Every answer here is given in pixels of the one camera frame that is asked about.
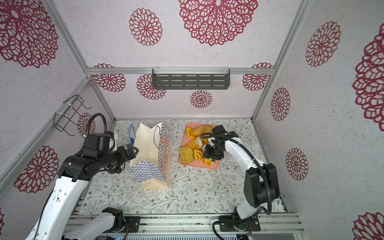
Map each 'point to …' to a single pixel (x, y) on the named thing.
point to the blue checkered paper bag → (152, 161)
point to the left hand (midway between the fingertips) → (131, 156)
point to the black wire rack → (61, 120)
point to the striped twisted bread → (191, 144)
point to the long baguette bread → (197, 130)
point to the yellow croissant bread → (187, 130)
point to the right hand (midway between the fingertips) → (206, 154)
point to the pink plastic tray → (187, 138)
